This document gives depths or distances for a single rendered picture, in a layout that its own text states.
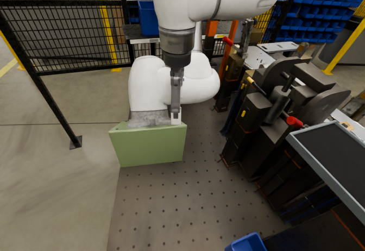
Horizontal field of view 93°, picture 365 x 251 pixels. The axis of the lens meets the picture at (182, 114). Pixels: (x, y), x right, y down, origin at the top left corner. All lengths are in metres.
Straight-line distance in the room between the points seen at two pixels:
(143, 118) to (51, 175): 1.27
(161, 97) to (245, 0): 0.41
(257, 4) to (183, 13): 0.16
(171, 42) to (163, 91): 0.28
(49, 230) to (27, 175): 0.51
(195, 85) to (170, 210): 0.50
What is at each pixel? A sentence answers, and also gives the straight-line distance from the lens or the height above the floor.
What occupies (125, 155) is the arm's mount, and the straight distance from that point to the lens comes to 0.75.
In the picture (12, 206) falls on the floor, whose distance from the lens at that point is 1.85.
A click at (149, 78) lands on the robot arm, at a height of 1.05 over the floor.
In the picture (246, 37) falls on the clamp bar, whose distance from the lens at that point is 0.87.
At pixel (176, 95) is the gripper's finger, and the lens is 0.46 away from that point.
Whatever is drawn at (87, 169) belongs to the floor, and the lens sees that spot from 1.73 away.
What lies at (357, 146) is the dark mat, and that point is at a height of 1.16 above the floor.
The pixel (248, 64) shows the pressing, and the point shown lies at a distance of 0.98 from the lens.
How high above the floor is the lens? 1.43
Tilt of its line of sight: 45 degrees down
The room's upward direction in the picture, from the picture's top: 6 degrees clockwise
